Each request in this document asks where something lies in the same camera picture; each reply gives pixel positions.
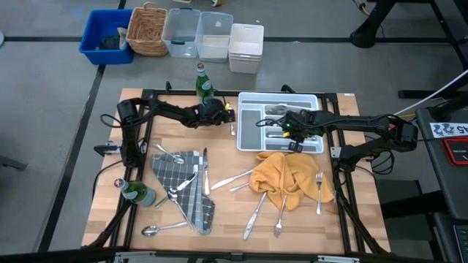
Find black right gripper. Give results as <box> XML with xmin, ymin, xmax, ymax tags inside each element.
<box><xmin>281</xmin><ymin>109</ymin><xmax>316</xmax><ymax>153</ymax></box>

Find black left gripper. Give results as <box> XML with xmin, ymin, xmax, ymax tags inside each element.
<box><xmin>199</xmin><ymin>97</ymin><xmax>237</xmax><ymax>128</ymax></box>

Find white cutlery tray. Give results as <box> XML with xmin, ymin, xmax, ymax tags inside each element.
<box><xmin>236</xmin><ymin>91</ymin><xmax>325</xmax><ymax>154</ymax></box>

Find yellow cloth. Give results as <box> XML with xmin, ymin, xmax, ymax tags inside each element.
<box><xmin>249</xmin><ymin>151</ymin><xmax>336</xmax><ymax>212</ymax></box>

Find green glass water bottle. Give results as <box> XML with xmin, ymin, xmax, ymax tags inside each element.
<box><xmin>195</xmin><ymin>62</ymin><xmax>216</xmax><ymax>107</ymax></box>
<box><xmin>113</xmin><ymin>178</ymin><xmax>157</xmax><ymax>207</ymax></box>

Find white plastic bin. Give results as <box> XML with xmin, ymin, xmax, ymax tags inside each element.
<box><xmin>227</xmin><ymin>23</ymin><xmax>265</xmax><ymax>75</ymax></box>

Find clear plastic bin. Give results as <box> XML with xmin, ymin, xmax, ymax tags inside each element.
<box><xmin>195</xmin><ymin>11</ymin><xmax>235</xmax><ymax>64</ymax></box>

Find grey checked cloth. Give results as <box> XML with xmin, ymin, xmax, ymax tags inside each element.
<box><xmin>151</xmin><ymin>149</ymin><xmax>216</xmax><ymax>236</ymax></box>

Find clear bin blue latch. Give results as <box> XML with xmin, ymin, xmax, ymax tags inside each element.
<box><xmin>161</xmin><ymin>7</ymin><xmax>203</xmax><ymax>59</ymax></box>

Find wicker basket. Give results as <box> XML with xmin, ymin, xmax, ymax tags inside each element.
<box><xmin>125</xmin><ymin>1</ymin><xmax>170</xmax><ymax>58</ymax></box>

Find black stand base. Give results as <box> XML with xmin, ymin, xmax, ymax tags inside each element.
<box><xmin>349</xmin><ymin>0</ymin><xmax>394</xmax><ymax>50</ymax></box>

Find dark cloth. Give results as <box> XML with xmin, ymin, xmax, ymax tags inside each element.
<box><xmin>97</xmin><ymin>32</ymin><xmax>122</xmax><ymax>51</ymax></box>

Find black desk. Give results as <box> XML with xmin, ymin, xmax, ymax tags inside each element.
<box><xmin>415</xmin><ymin>93</ymin><xmax>468</xmax><ymax>263</ymax></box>

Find white label card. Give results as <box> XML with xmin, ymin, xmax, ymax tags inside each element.
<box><xmin>429</xmin><ymin>121</ymin><xmax>468</xmax><ymax>140</ymax></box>

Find blue plastic bin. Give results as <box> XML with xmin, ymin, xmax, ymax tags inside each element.
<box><xmin>78</xmin><ymin>8</ymin><xmax>135</xmax><ymax>66</ymax></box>

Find black keyboard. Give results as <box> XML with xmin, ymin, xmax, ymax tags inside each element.
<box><xmin>453</xmin><ymin>224</ymin><xmax>468</xmax><ymax>263</ymax></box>

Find grey chair leg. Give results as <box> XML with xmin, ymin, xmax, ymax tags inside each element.
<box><xmin>0</xmin><ymin>154</ymin><xmax>29</xmax><ymax>171</ymax></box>

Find black table frame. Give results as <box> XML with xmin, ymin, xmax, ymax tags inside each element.
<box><xmin>83</xmin><ymin>82</ymin><xmax>390</xmax><ymax>263</ymax></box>

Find silver cutlery handle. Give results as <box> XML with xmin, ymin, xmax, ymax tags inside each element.
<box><xmin>229</xmin><ymin>182</ymin><xmax>252</xmax><ymax>194</ymax></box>

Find black metal stand frame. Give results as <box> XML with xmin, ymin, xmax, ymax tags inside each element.
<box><xmin>397</xmin><ymin>0</ymin><xmax>468</xmax><ymax>99</ymax></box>

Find white cable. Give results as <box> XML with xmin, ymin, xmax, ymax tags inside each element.
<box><xmin>393</xmin><ymin>68</ymin><xmax>468</xmax><ymax>116</ymax></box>

